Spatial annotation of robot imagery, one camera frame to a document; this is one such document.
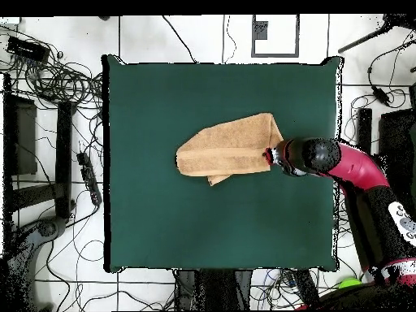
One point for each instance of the orange-tan terry towel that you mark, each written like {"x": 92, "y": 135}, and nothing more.
{"x": 227, "y": 146}

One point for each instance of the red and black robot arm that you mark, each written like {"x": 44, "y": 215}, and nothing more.
{"x": 357, "y": 169}

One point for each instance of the dark green table cloth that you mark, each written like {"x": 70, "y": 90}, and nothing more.
{"x": 195, "y": 91}

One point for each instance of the black power adapter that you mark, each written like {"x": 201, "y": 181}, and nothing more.
{"x": 381, "y": 96}

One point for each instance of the black rectangular floor device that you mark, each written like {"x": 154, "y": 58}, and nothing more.
{"x": 305, "y": 289}

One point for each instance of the black tripod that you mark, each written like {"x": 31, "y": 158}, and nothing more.
{"x": 360, "y": 40}

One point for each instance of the bright green ball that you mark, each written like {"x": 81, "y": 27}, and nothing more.
{"x": 350, "y": 283}

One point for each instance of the black power strip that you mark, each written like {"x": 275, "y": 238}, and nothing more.
{"x": 89, "y": 178}

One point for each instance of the dark tripod base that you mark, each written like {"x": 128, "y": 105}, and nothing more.
{"x": 48, "y": 227}

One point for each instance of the black electronics box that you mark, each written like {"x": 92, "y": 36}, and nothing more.
{"x": 27, "y": 48}

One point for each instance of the black metal frame stand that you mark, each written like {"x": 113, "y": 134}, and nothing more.
{"x": 364, "y": 130}
{"x": 63, "y": 146}

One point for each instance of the grey square floor frame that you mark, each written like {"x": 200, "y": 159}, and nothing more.
{"x": 260, "y": 31}

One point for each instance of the black robot pedestal stand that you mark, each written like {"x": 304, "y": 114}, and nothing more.
{"x": 214, "y": 292}

